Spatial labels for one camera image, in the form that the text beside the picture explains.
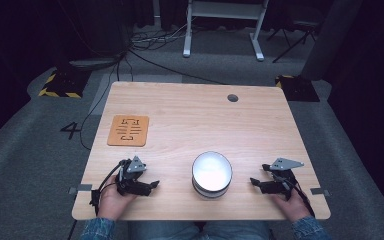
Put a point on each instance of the white metal desk frame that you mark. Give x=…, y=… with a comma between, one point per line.
x=225, y=10

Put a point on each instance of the person's left hand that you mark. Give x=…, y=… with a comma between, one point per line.
x=111, y=203

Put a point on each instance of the grey tape strip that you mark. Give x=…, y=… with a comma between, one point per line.
x=81, y=188
x=320, y=191

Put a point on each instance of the person's right hand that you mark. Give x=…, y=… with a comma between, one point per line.
x=295, y=208

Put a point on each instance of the grey upright column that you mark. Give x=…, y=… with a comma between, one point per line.
x=333, y=36

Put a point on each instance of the white bowl with dark rim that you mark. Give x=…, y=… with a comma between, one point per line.
x=210, y=195
x=211, y=171

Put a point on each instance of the orange trivet with cut-outs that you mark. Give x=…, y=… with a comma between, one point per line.
x=128, y=130

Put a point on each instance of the yellow-black striped base plate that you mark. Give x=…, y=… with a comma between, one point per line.
x=63, y=85
x=298, y=88

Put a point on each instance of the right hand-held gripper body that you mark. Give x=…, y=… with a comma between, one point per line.
x=280, y=185

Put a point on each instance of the black tripod stand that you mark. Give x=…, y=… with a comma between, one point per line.
x=295, y=36

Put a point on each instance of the dark round stand base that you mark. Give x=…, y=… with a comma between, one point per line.
x=95, y=63

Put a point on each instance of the person's right leg in jeans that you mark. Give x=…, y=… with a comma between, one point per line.
x=236, y=231

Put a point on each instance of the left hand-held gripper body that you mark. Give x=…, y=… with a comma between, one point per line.
x=130, y=188

